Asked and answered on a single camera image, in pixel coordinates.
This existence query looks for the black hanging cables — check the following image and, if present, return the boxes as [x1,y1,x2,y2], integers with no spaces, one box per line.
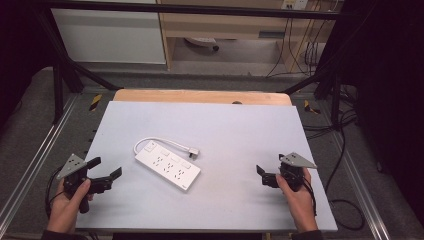
[265,17,329,79]

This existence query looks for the aluminium floor rail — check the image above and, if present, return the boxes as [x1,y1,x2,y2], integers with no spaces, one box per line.
[0,94,80,231]
[332,131,392,240]

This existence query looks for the light wooden desk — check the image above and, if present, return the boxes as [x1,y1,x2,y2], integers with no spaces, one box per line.
[155,0,338,72]

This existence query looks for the wooden table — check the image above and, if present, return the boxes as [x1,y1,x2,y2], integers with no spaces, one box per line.
[112,88,293,107]

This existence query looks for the white cabinet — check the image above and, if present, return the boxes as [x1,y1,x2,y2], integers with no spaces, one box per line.
[50,0,167,66]

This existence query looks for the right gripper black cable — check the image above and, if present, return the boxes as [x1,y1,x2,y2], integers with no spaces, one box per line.
[301,178,318,217]

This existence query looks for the black metal frame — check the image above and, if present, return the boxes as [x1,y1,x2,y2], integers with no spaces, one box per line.
[34,0,354,129]

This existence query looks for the person's left hand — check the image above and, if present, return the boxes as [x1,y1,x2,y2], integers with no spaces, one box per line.
[46,178,95,235]

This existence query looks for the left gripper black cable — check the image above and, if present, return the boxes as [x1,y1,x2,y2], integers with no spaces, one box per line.
[44,165,68,219]

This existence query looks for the grey chair base leg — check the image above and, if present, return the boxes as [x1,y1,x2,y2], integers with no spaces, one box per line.
[184,36,221,53]

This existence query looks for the white wall socket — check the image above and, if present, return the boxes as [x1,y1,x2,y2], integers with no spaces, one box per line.
[280,0,309,11]

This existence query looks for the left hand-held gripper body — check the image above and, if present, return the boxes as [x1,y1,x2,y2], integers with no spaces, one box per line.
[56,153,115,215]

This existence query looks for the person's right hand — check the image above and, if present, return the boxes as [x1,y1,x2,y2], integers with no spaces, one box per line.
[275,167,320,233]

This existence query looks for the white power strip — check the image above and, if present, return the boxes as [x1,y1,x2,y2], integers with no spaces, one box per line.
[134,141,202,193]

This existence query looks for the white work board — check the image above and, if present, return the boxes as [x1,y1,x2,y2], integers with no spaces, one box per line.
[75,101,339,233]

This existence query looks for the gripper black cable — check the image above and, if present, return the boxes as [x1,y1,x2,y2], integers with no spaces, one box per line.
[301,178,318,217]
[44,165,68,219]

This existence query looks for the black floor cables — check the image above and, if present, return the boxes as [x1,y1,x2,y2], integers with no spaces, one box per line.
[301,84,367,232]

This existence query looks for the yellow black tape marker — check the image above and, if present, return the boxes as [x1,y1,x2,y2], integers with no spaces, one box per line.
[303,99,322,115]
[88,93,103,112]

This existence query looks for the black curtain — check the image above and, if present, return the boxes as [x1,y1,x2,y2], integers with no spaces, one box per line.
[0,0,56,131]
[341,0,424,231]

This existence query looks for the white power strip cable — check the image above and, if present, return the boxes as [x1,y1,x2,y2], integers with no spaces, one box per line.
[133,136,192,156]

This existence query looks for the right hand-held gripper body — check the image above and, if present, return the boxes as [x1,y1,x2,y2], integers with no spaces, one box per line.
[261,151,318,193]

